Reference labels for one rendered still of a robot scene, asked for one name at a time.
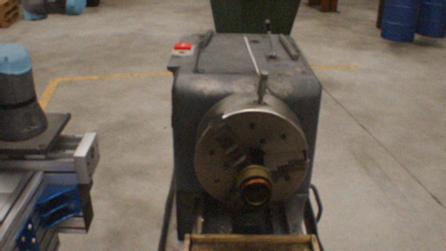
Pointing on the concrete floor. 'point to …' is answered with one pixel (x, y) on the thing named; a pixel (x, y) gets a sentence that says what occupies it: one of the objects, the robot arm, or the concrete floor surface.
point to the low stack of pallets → (8, 12)
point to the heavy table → (325, 5)
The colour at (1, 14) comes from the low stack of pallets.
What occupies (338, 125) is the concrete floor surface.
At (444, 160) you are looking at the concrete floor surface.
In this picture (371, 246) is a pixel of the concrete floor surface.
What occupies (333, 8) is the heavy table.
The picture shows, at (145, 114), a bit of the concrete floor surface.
